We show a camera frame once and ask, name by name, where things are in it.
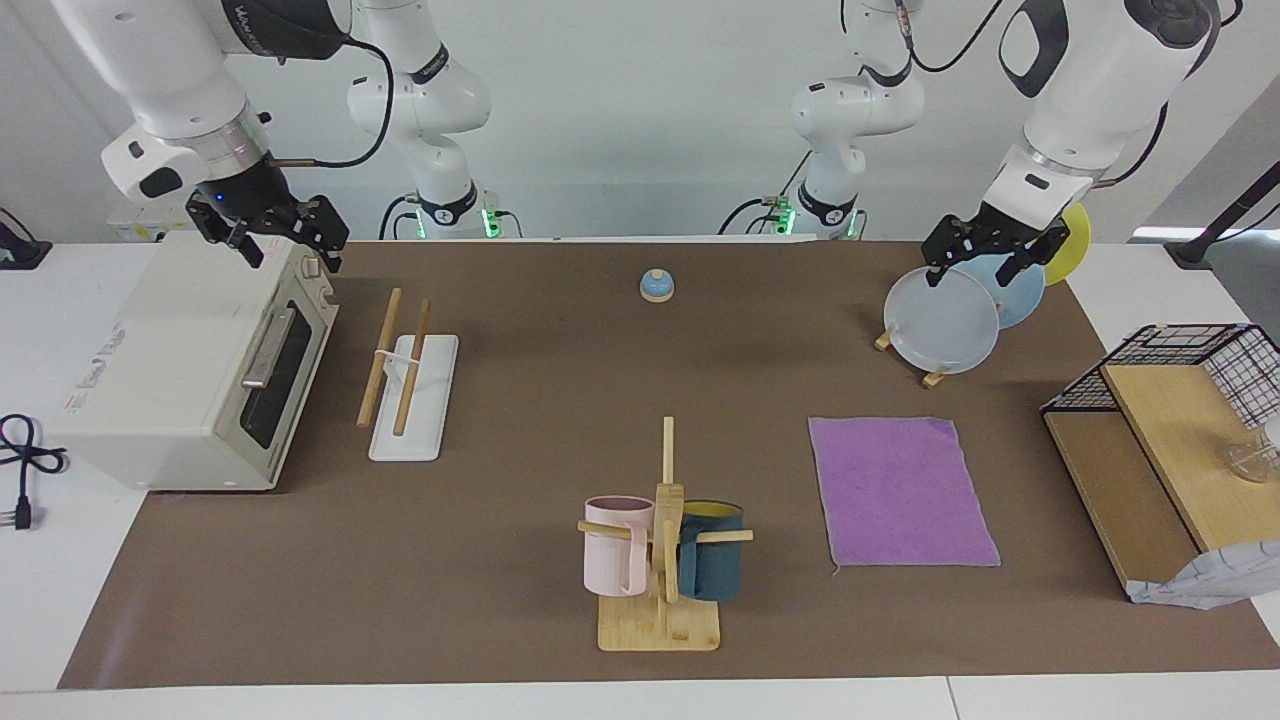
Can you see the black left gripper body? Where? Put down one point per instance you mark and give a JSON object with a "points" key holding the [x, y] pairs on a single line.
{"points": [[995, 235]]}

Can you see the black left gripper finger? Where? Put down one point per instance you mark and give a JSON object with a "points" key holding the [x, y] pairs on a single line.
{"points": [[1035, 248], [942, 245]]}

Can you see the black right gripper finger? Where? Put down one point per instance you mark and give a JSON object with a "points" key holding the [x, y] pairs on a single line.
{"points": [[240, 243], [325, 225]]}

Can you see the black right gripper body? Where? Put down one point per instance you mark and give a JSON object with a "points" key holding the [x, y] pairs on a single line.
{"points": [[245, 200]]}

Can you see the purple towel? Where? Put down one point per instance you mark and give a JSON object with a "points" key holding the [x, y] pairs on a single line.
{"points": [[900, 490]]}

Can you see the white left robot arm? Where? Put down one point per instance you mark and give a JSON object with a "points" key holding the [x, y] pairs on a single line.
{"points": [[1090, 90]]}

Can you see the wooden plate rack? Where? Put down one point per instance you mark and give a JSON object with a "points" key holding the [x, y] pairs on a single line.
{"points": [[935, 379]]}

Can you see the white rack with wooden bars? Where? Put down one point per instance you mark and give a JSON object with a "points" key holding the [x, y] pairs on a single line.
{"points": [[415, 410]]}

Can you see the yellow plate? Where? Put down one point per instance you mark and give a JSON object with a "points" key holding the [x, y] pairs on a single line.
{"points": [[1072, 245]]}

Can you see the light blue plate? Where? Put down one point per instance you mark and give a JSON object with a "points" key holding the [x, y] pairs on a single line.
{"points": [[1020, 295]]}

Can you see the grey plate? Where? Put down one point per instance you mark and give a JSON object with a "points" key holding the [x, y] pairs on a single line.
{"points": [[940, 320]]}

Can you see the white power strip box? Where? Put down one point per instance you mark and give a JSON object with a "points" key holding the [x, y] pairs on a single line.
{"points": [[140, 228]]}

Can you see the beige toaster oven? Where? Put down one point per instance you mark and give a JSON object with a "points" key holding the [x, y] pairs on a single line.
{"points": [[160, 350]]}

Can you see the black stand pole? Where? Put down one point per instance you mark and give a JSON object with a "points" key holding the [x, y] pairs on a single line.
{"points": [[1225, 218]]}

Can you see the black table clamp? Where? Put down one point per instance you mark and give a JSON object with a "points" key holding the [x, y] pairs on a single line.
{"points": [[22, 250]]}

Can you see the wooden shelf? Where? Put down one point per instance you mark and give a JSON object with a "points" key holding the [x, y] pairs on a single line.
{"points": [[1170, 440]]}

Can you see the brown table mat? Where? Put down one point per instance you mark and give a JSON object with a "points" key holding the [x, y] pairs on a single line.
{"points": [[550, 400]]}

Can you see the blue call bell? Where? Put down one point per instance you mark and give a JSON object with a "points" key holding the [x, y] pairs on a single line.
{"points": [[657, 288]]}

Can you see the clear glass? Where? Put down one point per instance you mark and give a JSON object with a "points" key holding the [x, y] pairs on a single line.
{"points": [[1255, 460]]}

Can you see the white patterned cloth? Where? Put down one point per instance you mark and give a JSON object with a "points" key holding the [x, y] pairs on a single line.
{"points": [[1220, 580]]}

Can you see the dark teal mug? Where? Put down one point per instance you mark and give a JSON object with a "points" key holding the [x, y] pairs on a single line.
{"points": [[715, 565]]}

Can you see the pink mug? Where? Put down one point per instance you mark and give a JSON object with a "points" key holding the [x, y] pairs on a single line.
{"points": [[610, 560]]}

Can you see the wooden mug tree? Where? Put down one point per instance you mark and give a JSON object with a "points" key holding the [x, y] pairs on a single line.
{"points": [[660, 625]]}

